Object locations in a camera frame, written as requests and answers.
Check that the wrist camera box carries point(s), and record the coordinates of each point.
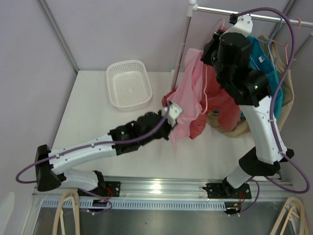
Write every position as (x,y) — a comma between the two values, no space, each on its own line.
(172,112)
(241,24)

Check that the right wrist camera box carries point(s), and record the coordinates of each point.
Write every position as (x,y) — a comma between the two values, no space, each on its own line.
(241,24)

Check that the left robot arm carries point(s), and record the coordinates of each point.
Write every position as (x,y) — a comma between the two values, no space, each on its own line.
(56,167)

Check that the white slotted cable duct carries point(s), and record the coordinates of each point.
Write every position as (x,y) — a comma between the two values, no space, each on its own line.
(128,204)

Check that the white perforated plastic basket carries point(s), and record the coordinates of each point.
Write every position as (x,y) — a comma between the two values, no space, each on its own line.
(128,85)

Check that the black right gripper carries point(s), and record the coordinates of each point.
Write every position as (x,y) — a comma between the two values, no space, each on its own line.
(206,57)

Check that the beige tubes lower left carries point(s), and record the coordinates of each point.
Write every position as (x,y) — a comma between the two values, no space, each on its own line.
(70,195)

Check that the teal t shirt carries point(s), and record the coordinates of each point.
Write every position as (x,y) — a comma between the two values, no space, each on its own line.
(260,61)

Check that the beige tubes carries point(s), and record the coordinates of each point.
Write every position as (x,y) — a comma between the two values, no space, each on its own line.
(70,195)
(292,212)

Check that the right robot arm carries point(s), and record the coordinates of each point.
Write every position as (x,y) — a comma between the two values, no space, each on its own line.
(265,157)

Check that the metal clothes rack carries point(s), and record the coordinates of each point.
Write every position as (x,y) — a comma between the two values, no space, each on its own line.
(215,10)

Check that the beige t shirt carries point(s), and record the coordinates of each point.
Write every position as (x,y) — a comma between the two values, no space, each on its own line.
(233,124)

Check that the pink hanger at rail end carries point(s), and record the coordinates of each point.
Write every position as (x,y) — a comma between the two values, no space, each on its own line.
(289,42)

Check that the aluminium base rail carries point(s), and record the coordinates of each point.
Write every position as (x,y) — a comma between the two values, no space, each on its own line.
(189,189)

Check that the red t shirt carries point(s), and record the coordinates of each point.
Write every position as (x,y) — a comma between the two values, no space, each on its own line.
(208,105)

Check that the pink t shirt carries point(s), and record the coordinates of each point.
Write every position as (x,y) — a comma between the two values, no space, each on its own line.
(188,95)

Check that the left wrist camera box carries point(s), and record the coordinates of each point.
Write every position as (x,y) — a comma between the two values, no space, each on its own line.
(172,112)

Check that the beige tubes lower right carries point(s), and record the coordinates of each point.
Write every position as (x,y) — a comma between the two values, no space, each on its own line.
(292,212)

